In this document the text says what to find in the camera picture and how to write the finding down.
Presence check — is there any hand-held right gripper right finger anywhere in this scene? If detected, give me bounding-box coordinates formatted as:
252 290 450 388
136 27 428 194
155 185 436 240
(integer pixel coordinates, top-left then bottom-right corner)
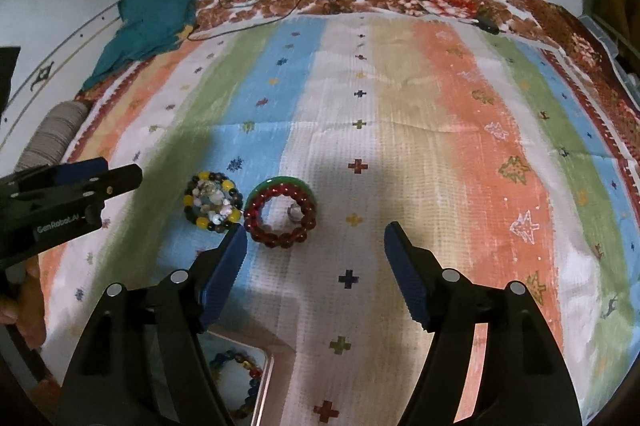
384 221 583 426

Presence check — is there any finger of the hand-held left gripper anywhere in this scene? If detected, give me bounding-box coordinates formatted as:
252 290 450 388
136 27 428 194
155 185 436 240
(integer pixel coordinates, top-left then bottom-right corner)
10 165 144 213
0 157 110 193

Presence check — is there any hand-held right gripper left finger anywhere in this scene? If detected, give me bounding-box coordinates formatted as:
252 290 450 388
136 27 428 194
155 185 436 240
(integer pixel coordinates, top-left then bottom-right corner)
55 223 248 426

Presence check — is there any red bead bracelet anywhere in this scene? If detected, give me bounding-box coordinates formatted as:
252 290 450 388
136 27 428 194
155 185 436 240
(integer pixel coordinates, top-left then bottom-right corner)
243 184 317 248

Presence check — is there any yellow and dark bead bracelet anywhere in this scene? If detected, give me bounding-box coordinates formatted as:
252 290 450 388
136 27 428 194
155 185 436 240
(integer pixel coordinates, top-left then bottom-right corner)
183 171 244 234

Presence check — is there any pale stone chip bracelet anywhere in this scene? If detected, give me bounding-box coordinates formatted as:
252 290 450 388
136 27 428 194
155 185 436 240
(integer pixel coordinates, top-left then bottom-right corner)
192 180 237 227

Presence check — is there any pink framed jewelry box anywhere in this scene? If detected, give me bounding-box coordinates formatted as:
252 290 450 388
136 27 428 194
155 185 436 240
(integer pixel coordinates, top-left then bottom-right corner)
202 331 279 426

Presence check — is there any green bangle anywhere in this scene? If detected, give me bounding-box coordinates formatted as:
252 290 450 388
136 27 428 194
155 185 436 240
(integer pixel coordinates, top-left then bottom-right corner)
251 176 317 212

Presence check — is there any person's left hand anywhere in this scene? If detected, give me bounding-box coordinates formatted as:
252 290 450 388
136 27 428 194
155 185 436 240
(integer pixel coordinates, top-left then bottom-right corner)
0 256 48 349

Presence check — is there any grey ribbed roll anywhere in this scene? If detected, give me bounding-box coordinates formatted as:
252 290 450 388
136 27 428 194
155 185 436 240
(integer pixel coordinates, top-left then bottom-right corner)
14 101 92 172

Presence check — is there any striped pastel blanket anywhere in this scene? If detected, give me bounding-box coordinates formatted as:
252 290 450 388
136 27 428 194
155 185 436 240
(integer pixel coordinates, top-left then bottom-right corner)
37 14 640 426

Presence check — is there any teal cloth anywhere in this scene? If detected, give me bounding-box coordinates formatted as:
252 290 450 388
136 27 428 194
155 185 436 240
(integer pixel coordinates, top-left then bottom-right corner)
81 0 200 91

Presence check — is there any clear plastic container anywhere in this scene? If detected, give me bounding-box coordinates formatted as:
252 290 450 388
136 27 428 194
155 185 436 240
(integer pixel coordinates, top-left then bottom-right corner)
577 14 640 107

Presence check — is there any multicolour bead bracelet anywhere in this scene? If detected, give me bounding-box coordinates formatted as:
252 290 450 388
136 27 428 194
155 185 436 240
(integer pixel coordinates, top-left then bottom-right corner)
210 348 264 418

